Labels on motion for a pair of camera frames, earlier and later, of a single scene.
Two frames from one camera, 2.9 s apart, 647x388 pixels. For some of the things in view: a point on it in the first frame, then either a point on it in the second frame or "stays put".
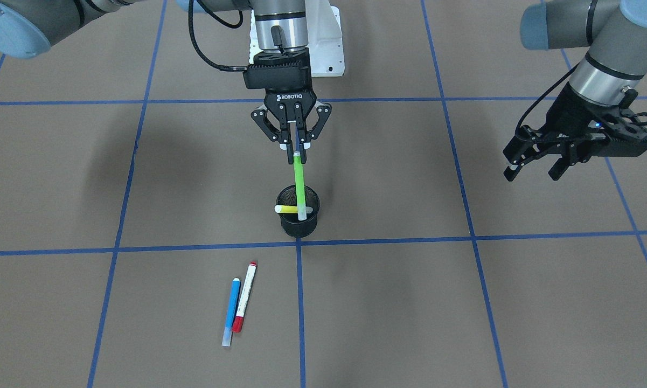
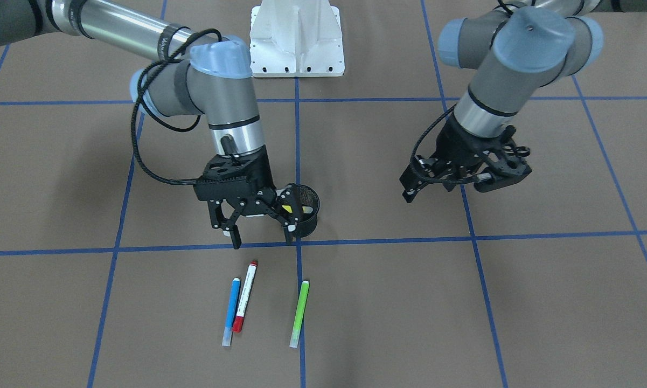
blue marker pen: [231, 311] stays put
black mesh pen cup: [290, 222] stays put
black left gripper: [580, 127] to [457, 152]
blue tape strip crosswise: [315, 243] stays put
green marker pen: [300, 194] to [295, 339]
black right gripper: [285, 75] to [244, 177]
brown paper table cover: [138, 229] stays put
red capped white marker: [237, 325] stays put
